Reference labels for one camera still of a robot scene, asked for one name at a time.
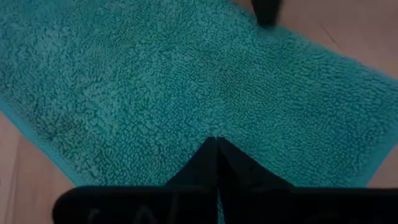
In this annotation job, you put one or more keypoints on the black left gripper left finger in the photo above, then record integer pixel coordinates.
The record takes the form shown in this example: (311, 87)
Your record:
(202, 168)

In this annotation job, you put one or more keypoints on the teal blue microfiber towel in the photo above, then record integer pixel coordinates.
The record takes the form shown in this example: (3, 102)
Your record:
(155, 77)

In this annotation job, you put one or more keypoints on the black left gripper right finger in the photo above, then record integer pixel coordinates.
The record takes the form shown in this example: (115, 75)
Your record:
(242, 171)

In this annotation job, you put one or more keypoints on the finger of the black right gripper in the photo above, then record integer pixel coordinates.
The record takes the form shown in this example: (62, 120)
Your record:
(266, 12)

